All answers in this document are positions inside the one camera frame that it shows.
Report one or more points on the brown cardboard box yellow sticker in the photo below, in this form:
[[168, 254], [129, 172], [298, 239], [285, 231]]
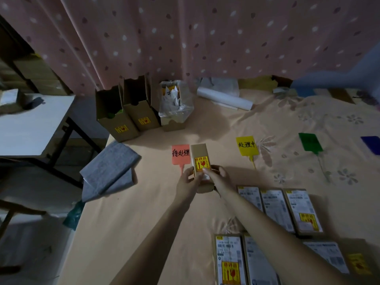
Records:
[[199, 155]]

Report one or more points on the group of flat labelled parcels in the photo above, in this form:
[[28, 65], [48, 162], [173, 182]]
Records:
[[277, 210]]

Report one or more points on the peach floral bedsheet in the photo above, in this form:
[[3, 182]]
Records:
[[267, 139]]

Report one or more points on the red paper tag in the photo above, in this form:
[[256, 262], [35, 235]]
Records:
[[180, 155]]

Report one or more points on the person's right thumb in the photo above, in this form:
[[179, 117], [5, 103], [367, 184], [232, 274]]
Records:
[[207, 174]]

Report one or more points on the person's right hand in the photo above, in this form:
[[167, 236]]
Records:
[[221, 182]]

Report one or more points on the yellow paper tag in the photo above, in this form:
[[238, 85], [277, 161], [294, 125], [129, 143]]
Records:
[[246, 146]]

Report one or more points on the green plastic tag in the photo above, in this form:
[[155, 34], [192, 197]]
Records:
[[310, 143]]

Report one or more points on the crumpled white plastic sheet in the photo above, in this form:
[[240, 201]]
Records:
[[221, 85]]

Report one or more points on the grey folded cloth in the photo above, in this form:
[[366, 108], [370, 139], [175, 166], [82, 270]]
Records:
[[108, 170]]

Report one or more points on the cardboard box with plastic bag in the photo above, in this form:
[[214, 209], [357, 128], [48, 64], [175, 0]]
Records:
[[173, 125]]

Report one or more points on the pink dotted curtain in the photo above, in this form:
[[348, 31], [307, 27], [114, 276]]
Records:
[[193, 35]]

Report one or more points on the person's right forearm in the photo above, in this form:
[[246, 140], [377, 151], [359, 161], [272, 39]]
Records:
[[276, 243]]

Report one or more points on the yellow flat packet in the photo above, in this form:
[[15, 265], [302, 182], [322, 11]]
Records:
[[257, 83]]

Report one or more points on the clear plastic bag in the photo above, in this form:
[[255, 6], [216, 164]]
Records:
[[176, 100]]

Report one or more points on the stack of brown cartons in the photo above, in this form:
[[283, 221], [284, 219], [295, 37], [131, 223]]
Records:
[[32, 72]]

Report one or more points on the white folding table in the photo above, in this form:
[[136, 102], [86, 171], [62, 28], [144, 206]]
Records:
[[32, 127]]

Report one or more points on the teal plastic bag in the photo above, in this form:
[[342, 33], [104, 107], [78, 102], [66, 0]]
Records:
[[73, 215]]

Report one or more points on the blue plastic tag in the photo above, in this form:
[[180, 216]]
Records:
[[371, 144]]

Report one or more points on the open tall cardboard box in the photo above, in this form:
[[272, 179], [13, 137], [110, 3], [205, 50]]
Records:
[[114, 115], [139, 103]]

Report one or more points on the blue pillow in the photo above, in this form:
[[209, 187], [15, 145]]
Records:
[[341, 75]]

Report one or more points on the person's left forearm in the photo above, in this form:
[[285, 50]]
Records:
[[148, 246]]

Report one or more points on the person's left thumb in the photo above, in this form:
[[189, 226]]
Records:
[[190, 172]]

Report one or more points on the white paper roll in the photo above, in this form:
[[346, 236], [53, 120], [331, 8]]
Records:
[[224, 98]]

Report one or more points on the person's left hand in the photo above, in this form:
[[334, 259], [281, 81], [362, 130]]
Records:
[[184, 186]]

